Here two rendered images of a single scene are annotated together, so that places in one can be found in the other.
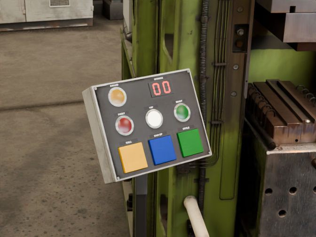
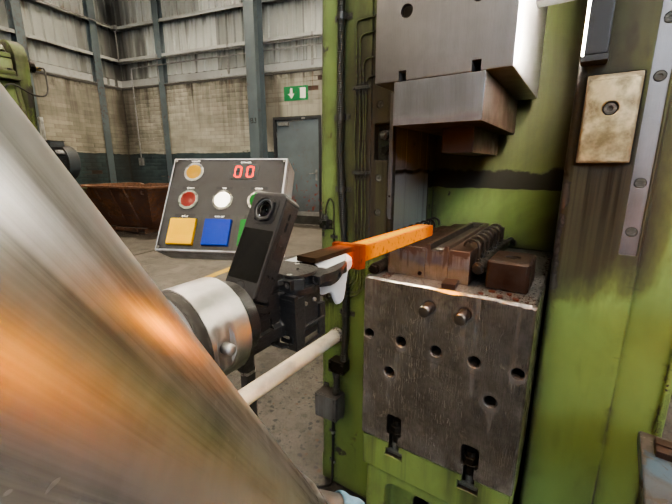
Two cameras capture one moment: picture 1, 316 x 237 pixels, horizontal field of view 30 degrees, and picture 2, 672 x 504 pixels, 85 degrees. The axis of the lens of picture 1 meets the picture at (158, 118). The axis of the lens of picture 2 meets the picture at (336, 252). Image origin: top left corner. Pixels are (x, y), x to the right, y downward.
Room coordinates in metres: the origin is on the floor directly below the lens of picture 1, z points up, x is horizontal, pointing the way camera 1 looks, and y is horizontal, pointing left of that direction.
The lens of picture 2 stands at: (1.05, -0.89, 1.18)
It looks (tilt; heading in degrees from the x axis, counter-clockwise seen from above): 13 degrees down; 41
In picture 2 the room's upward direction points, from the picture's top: straight up
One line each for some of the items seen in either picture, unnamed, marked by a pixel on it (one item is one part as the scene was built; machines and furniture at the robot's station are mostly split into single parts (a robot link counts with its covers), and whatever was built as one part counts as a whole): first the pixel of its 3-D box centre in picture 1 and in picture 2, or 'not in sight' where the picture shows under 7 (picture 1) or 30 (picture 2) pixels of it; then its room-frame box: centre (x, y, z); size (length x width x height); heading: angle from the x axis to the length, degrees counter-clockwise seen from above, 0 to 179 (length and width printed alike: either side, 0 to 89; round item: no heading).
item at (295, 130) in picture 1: (281, 108); (452, 245); (2.04, -0.46, 0.96); 0.42 x 0.20 x 0.09; 8
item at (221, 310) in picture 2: not in sight; (206, 331); (1.20, -0.60, 1.04); 0.10 x 0.05 x 0.09; 98
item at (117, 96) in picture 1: (117, 97); (193, 171); (1.58, 0.12, 1.16); 0.05 x 0.03 x 0.04; 98
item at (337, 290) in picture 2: not in sight; (338, 280); (1.39, -0.59, 1.04); 0.09 x 0.03 x 0.06; 5
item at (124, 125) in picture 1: (124, 125); (188, 199); (1.55, 0.10, 1.09); 0.05 x 0.03 x 0.04; 98
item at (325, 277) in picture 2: not in sight; (319, 274); (1.34, -0.60, 1.06); 0.09 x 0.05 x 0.02; 5
